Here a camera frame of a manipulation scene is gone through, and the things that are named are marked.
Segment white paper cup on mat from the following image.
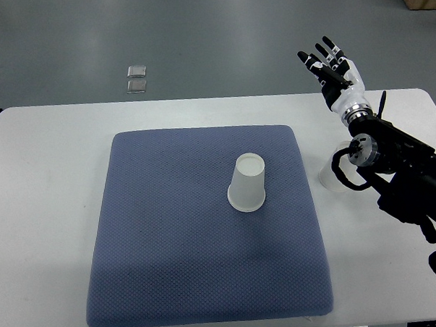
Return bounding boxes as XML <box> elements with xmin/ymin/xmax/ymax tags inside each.
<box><xmin>227</xmin><ymin>153</ymin><xmax>266</xmax><ymax>213</ymax></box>

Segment brown cardboard box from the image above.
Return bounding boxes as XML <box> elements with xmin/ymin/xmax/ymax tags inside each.
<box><xmin>403</xmin><ymin>0</ymin><xmax>436</xmax><ymax>11</ymax></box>

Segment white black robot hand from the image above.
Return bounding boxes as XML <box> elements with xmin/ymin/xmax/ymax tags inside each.
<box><xmin>297</xmin><ymin>36</ymin><xmax>373</xmax><ymax>126</ymax></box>

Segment blue textured cushion mat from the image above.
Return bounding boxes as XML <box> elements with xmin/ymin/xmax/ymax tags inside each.
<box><xmin>86</xmin><ymin>125</ymin><xmax>333</xmax><ymax>327</ymax></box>

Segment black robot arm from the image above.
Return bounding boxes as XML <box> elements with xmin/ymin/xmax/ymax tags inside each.
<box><xmin>331</xmin><ymin>106</ymin><xmax>436</xmax><ymax>244</ymax></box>

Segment metal floor plate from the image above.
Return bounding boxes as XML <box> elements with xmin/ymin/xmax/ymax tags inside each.
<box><xmin>127</xmin><ymin>64</ymin><xmax>146</xmax><ymax>78</ymax></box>
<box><xmin>127</xmin><ymin>79</ymin><xmax>147</xmax><ymax>94</ymax></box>

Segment upper metal floor plate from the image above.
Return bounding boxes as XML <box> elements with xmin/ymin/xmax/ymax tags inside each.
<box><xmin>127</xmin><ymin>64</ymin><xmax>146</xmax><ymax>78</ymax></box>

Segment white paper cup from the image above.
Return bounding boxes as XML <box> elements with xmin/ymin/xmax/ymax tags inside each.
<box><xmin>227</xmin><ymin>153</ymin><xmax>266</xmax><ymax>213</ymax></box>
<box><xmin>318</xmin><ymin>141</ymin><xmax>356</xmax><ymax>192</ymax></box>

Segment black bracket at table edge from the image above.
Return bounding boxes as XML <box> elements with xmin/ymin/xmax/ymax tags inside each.
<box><xmin>406</xmin><ymin>320</ymin><xmax>436</xmax><ymax>327</ymax></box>

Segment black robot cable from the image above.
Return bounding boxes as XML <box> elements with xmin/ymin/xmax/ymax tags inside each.
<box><xmin>330</xmin><ymin>145</ymin><xmax>374</xmax><ymax>192</ymax></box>

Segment lower metal floor plate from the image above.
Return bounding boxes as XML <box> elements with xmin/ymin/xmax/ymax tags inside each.
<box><xmin>127</xmin><ymin>79</ymin><xmax>147</xmax><ymax>94</ymax></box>

